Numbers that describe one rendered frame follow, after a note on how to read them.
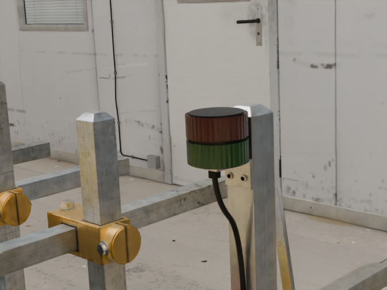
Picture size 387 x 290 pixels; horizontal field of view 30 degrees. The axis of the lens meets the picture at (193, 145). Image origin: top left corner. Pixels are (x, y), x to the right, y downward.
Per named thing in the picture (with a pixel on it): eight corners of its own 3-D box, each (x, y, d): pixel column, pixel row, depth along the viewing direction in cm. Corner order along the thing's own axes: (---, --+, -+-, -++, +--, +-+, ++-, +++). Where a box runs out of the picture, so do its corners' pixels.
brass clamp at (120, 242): (82, 236, 102) (79, 201, 101) (146, 256, 93) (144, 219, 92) (45, 248, 98) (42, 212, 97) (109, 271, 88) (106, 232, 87)
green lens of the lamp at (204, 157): (216, 151, 74) (215, 130, 73) (262, 159, 70) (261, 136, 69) (174, 163, 70) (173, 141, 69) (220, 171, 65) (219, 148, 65)
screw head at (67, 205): (69, 205, 99) (68, 197, 99) (79, 208, 98) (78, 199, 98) (57, 209, 98) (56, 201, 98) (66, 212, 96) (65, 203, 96)
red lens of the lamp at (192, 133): (215, 127, 73) (214, 106, 73) (261, 133, 69) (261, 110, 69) (173, 137, 69) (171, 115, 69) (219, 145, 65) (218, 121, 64)
